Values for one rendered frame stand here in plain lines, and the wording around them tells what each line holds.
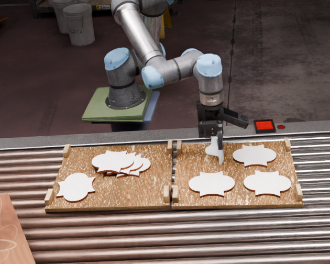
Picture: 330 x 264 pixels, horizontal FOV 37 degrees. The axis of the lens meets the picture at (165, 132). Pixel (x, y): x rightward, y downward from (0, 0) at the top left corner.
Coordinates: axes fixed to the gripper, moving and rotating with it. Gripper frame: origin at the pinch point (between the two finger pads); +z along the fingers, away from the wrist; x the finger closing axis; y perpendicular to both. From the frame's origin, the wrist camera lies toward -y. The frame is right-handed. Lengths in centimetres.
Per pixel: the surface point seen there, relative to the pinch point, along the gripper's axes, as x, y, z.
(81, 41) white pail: -342, 147, 86
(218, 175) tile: 6.7, 1.7, 4.9
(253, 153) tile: -6.1, -11.0, 5.3
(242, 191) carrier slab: 13.9, -6.1, 6.2
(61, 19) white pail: -378, 175, 73
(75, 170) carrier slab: 1, 53, 4
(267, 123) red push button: -28.7, -17.8, 7.1
